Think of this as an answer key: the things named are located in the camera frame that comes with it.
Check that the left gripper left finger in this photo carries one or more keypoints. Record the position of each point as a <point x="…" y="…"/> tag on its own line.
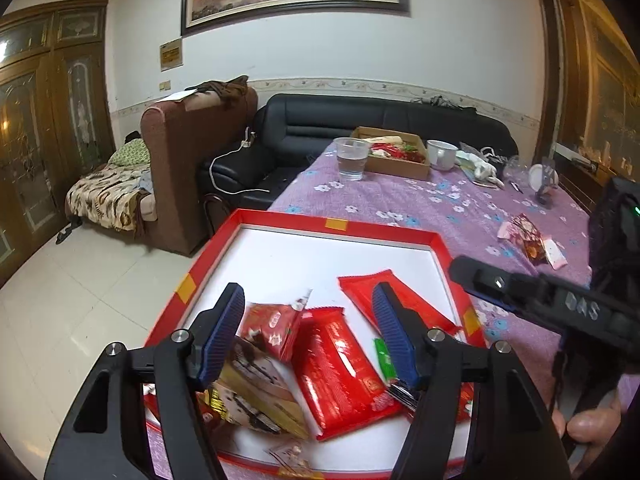
<point x="104" y="436"/>

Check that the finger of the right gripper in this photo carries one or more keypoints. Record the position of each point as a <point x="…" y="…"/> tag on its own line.
<point x="518" y="293"/>

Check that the beige brown snack packet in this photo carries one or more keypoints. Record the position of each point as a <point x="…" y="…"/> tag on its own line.
<point x="254" y="394"/>

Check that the red gold date packet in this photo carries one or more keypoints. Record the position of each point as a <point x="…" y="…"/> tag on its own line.
<point x="273" y="328"/>

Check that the dark purple snack packet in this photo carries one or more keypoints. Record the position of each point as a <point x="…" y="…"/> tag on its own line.
<point x="403" y="394"/>

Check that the green candy packet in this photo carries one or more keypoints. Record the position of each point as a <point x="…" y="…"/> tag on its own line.
<point x="384" y="360"/>

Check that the large red snack packet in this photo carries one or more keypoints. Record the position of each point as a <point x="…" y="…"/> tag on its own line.
<point x="341" y="387"/>

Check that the person right hand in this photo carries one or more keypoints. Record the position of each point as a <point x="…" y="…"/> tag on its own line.
<point x="593" y="428"/>

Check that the brown chocolate snack packet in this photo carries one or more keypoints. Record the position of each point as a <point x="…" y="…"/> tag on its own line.
<point x="525" y="235"/>

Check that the purple floral tablecloth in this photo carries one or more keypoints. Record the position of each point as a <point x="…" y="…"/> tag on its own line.
<point x="467" y="218"/>

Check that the pink disc snack packet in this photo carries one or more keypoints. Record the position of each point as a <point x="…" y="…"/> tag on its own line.
<point x="507" y="231"/>

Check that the black phone stand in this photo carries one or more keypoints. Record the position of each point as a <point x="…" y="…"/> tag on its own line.
<point x="547" y="182"/>

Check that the red gift box tray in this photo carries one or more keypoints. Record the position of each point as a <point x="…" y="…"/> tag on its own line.
<point x="276" y="258"/>

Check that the white crumpled cloth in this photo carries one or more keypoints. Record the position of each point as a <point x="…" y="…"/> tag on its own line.
<point x="477" y="170"/>

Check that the patterned blanket bed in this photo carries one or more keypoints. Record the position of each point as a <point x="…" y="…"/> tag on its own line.
<point x="112" y="196"/>

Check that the white ceramic mug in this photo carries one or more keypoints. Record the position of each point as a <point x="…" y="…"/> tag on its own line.
<point x="441" y="155"/>

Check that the cardboard snack box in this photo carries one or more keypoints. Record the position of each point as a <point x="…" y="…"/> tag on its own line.
<point x="394" y="153"/>

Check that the brown armchair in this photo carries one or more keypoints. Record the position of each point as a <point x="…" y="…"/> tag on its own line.
<point x="180" y="135"/>

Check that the black leather sofa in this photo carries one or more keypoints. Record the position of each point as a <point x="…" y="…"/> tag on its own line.
<point x="293" y="130"/>

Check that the clear plastic cup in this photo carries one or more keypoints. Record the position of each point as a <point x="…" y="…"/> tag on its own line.
<point x="352" y="155"/>

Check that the wooden glass door cabinet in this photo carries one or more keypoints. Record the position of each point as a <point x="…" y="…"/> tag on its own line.
<point x="55" y="125"/>

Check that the small gold wall plaque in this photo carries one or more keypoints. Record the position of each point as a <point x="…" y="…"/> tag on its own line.
<point x="171" y="55"/>

